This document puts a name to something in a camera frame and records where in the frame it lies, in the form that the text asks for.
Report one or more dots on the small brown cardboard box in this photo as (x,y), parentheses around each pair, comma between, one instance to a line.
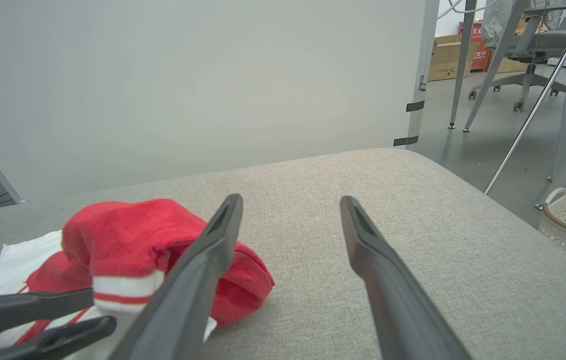
(513,66)

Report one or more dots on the slanted grey table leg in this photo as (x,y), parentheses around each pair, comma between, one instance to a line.
(496,65)

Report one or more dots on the grey office chair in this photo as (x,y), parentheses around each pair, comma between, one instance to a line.
(548,42)

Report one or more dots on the metal post with black tape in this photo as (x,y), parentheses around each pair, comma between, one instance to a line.
(425,50)

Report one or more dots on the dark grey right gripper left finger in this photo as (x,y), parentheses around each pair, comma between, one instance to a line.
(197,280)

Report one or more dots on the thin shiny metal rod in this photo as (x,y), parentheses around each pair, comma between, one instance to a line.
(541,100)

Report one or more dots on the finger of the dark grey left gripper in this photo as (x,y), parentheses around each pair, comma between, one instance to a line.
(67,337)
(17,310)

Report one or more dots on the white partition panel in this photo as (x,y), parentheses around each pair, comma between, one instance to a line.
(187,75)

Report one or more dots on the grey plastic cover sheet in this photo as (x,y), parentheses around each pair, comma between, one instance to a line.
(500,20)

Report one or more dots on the red and white basketball jersey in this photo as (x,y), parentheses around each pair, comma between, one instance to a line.
(127,235)

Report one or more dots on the red printed box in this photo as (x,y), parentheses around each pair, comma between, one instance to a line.
(480,57)

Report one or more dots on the large brown cardboard box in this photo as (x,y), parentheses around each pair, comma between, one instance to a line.
(445,60)

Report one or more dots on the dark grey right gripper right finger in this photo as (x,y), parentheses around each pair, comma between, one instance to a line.
(393,300)

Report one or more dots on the straight grey table leg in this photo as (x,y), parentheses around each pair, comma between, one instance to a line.
(463,50)

